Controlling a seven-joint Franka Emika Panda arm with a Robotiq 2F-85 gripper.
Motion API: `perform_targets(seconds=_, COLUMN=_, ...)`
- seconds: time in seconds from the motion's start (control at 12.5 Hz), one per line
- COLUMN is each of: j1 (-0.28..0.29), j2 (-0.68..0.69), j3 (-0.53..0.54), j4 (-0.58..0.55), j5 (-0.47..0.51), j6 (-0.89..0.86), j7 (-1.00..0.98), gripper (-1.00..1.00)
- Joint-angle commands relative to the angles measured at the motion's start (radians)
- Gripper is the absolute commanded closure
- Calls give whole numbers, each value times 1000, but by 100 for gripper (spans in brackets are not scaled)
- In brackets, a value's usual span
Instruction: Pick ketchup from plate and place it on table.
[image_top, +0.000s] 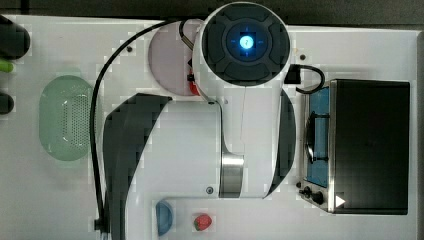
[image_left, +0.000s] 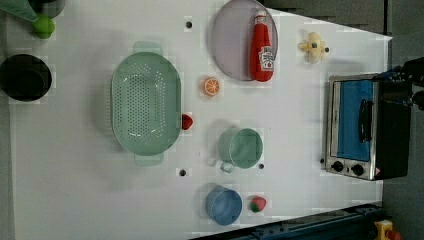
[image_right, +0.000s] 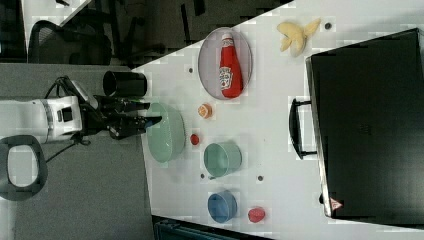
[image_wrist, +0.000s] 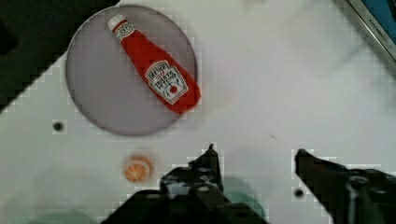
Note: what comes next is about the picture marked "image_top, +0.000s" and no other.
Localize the red ketchup bottle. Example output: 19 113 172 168
187 69 200 96

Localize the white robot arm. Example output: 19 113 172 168
103 2 296 240

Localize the pale pink plate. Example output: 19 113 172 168
148 19 202 96

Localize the red toy strawberry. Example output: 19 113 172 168
193 214 212 231

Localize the blue cup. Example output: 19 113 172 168
156 201 173 236

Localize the black toaster oven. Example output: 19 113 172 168
298 79 410 215

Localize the green perforated colander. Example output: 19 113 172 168
38 73 94 166

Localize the small black round object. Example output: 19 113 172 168
0 93 14 115

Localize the black cylinder container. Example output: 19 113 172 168
0 15 30 60

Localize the green toy fruit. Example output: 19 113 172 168
0 60 14 73

